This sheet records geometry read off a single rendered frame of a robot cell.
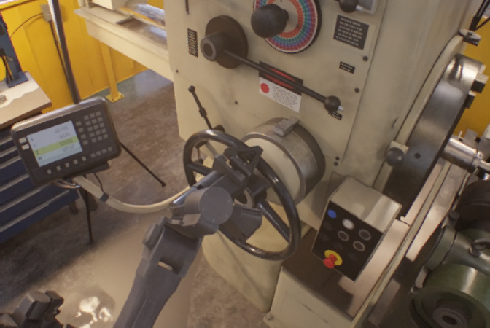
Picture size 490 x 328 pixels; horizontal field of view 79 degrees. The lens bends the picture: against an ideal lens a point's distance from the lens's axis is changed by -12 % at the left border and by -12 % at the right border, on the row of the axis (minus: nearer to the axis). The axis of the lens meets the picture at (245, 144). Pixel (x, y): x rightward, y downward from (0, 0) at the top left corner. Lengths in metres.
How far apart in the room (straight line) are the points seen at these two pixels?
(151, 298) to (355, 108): 0.55
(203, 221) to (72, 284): 1.89
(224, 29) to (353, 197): 0.53
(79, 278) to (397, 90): 2.08
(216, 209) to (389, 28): 0.45
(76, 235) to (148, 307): 1.99
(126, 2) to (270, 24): 1.47
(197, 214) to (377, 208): 0.45
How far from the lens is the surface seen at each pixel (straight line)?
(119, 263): 2.30
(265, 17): 0.69
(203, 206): 0.49
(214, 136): 0.71
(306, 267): 1.52
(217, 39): 0.86
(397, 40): 0.67
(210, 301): 2.09
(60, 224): 2.63
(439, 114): 0.91
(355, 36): 0.70
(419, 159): 0.90
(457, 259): 0.91
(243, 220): 0.57
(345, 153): 0.83
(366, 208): 0.80
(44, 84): 3.30
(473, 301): 0.86
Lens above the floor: 1.93
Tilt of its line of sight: 41 degrees down
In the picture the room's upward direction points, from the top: 3 degrees clockwise
